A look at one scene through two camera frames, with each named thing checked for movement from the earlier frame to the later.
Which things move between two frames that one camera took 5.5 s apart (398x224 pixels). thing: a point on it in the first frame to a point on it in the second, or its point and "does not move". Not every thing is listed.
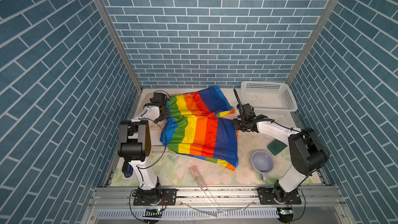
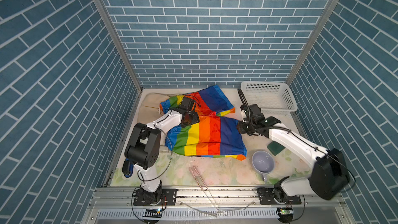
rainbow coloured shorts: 193,128 does not move
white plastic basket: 268,96 does not move
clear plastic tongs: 205,186 does not move
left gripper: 166,113 to 195,118
